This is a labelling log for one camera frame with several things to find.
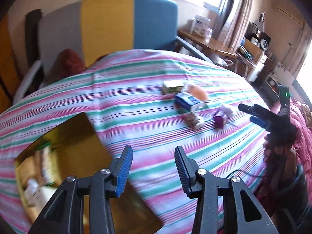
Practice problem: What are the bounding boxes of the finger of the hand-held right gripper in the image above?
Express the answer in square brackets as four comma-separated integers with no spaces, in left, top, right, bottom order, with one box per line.
[250,116,271,131]
[238,103,270,119]

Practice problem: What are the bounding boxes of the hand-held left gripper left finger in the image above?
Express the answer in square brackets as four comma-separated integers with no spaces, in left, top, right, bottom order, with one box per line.
[28,145,134,234]

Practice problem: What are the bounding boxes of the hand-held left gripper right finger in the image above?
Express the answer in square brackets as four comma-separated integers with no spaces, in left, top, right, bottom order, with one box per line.
[174,145,278,234]

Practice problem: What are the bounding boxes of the white plastic bag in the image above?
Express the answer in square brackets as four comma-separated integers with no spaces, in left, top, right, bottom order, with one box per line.
[220,103,236,117]

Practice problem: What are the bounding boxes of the purple packet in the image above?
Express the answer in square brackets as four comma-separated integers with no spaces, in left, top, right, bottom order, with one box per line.
[213,111,228,128]

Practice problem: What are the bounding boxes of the peach soft ball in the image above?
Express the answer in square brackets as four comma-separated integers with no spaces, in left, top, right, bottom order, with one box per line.
[186,83,208,101]

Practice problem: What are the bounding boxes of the white brown snack packet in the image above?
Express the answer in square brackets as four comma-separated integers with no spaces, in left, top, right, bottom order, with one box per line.
[184,112,204,129]

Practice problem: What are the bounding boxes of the gold rectangular tin box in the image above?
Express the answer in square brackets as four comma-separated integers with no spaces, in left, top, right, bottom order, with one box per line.
[14,112,163,234]

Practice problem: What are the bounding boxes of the blue and white box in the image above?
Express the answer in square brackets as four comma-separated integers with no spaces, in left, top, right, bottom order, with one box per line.
[174,93,203,113]

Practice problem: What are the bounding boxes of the small green box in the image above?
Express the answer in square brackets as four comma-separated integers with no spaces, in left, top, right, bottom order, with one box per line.
[161,80,184,95]

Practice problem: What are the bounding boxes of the person's right forearm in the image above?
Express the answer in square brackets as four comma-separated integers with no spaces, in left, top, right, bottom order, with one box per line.
[268,163,312,227]

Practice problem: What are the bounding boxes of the person's right hand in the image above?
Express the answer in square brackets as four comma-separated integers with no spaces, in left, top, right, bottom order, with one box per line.
[263,134,296,183]

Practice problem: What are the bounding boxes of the pink quilt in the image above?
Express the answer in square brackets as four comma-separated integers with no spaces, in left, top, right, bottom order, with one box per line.
[273,97,312,154]

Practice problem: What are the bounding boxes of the striped pink green blanket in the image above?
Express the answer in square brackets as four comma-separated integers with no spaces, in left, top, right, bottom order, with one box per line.
[0,49,293,234]

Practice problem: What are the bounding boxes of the cluttered wooden shelf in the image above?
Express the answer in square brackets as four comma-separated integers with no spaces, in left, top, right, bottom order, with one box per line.
[235,15,278,83]

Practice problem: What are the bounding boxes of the wooden desk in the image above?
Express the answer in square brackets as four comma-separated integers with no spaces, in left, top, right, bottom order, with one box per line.
[177,28,246,64]

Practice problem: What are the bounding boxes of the white carton on desk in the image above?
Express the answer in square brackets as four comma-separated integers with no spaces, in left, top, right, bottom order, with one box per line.
[190,15,211,36]

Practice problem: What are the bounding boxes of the patterned beige curtain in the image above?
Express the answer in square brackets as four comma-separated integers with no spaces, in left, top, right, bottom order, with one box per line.
[218,0,256,51]

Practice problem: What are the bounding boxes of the white foam piece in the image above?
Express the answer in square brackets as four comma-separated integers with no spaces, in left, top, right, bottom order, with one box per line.
[13,60,43,103]

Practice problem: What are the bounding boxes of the grey yellow blue sofa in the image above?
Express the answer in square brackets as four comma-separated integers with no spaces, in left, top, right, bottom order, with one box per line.
[36,0,178,78]

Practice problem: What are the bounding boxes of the wooden wardrobe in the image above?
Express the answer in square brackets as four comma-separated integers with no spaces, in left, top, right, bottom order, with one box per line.
[0,12,27,115]

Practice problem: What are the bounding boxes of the black rolled mat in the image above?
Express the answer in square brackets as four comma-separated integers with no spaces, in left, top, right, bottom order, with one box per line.
[26,8,43,66]

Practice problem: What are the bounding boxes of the black cable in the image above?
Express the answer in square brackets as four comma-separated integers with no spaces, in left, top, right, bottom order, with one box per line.
[224,169,265,179]

